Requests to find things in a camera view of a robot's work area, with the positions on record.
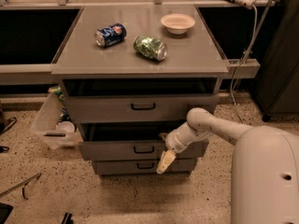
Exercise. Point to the white cup in bin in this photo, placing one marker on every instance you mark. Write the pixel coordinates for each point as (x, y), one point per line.
(66, 126)

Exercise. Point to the green soda can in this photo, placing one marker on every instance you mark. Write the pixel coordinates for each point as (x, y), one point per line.
(150, 47)

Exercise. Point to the clear plastic bin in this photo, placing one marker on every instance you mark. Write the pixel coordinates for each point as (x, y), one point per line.
(45, 125)

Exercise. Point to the grey bottom drawer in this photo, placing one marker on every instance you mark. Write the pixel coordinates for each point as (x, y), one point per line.
(141, 167)

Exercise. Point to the grey drawer cabinet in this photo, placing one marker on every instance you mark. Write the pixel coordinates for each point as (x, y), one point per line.
(192, 64)

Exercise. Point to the blue soda can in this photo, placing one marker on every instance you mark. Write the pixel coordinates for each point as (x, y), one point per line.
(110, 35)

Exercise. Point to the metal bar on floor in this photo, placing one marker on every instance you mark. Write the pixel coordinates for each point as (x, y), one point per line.
(26, 187)

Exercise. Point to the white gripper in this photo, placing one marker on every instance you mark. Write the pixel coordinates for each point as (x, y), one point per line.
(173, 143)

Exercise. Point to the white bowl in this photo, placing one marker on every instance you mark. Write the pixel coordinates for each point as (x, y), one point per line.
(177, 24)

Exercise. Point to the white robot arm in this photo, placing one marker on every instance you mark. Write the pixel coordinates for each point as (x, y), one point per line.
(265, 166)

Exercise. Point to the grey drawer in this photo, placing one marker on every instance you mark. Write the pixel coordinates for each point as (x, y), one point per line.
(136, 108)
(126, 141)
(141, 167)

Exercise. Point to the black object bottom left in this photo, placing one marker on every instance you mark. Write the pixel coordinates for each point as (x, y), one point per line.
(5, 210)

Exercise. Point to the dark cabinet at right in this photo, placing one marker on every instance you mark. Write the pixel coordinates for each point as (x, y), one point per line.
(276, 88)

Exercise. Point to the grey top drawer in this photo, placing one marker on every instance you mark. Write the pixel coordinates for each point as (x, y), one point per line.
(136, 108)

